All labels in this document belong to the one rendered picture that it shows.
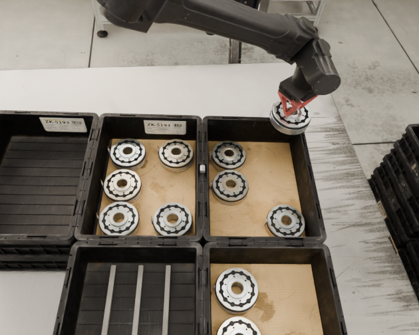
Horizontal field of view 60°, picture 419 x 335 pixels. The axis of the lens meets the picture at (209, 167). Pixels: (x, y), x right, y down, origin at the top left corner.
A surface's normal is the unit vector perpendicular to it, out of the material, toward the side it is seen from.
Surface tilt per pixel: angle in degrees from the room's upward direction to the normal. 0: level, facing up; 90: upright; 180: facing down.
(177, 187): 0
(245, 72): 0
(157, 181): 0
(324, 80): 90
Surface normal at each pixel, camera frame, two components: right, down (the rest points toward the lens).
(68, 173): 0.06, -0.57
